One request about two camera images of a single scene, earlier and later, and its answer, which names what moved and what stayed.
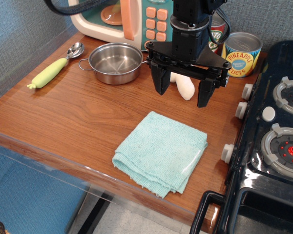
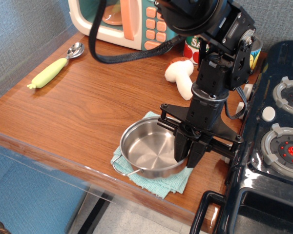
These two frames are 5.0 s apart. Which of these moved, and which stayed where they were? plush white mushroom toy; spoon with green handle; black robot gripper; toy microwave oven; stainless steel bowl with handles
Moved: black robot gripper; stainless steel bowl with handles
Stayed: toy microwave oven; spoon with green handle; plush white mushroom toy
